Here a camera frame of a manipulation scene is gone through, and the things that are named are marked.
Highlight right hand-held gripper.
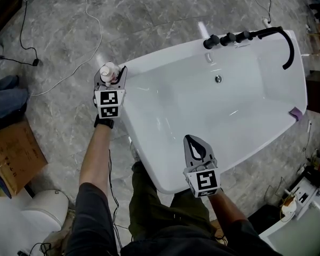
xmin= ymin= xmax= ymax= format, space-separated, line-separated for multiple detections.
xmin=183 ymin=134 xmax=221 ymax=198

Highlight white washbasin counter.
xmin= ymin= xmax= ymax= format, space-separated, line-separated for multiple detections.
xmin=258 ymin=198 xmax=320 ymax=256

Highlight black round tap knob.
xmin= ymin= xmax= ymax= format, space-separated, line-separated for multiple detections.
xmin=235 ymin=30 xmax=251 ymax=44
xmin=219 ymin=32 xmax=237 ymax=47
xmin=203 ymin=34 xmax=221 ymax=50

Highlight person's left forearm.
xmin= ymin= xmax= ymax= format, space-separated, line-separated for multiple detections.
xmin=79 ymin=118 xmax=116 ymax=195

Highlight person's dark grey shirt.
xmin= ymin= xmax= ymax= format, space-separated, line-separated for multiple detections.
xmin=66 ymin=182 xmax=284 ymax=256

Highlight person's olive trousers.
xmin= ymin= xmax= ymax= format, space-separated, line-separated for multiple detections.
xmin=129 ymin=161 xmax=217 ymax=248

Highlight brown cardboard box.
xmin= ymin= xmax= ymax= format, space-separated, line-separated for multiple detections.
xmin=0 ymin=121 xmax=49 ymax=197

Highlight purple cloth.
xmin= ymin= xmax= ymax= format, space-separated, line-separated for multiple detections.
xmin=288 ymin=106 xmax=303 ymax=122

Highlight black cable with adapter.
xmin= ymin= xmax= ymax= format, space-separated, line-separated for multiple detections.
xmin=0 ymin=0 xmax=43 ymax=67

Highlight white crumpled cloth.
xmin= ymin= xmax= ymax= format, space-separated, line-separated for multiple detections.
xmin=281 ymin=198 xmax=297 ymax=216

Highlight black curved faucet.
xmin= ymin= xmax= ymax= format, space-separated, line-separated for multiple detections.
xmin=249 ymin=26 xmax=295 ymax=70

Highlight white pink bottle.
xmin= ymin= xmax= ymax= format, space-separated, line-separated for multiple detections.
xmin=99 ymin=61 xmax=121 ymax=87

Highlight black floor mat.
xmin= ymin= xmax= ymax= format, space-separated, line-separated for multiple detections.
xmin=247 ymin=204 xmax=284 ymax=235

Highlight white bathtub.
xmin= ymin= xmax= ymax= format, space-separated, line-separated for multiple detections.
xmin=117 ymin=29 xmax=309 ymax=195

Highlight person's right forearm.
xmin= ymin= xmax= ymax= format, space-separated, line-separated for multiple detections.
xmin=207 ymin=189 xmax=249 ymax=224

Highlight white floor cable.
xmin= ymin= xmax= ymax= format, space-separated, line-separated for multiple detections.
xmin=29 ymin=0 xmax=103 ymax=97

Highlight gold wire basket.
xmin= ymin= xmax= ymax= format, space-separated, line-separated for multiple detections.
xmin=267 ymin=177 xmax=297 ymax=224

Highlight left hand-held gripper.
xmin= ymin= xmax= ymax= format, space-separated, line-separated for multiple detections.
xmin=93 ymin=66 xmax=129 ymax=120

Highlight white toilet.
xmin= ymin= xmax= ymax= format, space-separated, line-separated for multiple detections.
xmin=20 ymin=189 xmax=70 ymax=234

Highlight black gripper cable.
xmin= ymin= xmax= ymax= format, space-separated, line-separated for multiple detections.
xmin=107 ymin=148 xmax=130 ymax=251

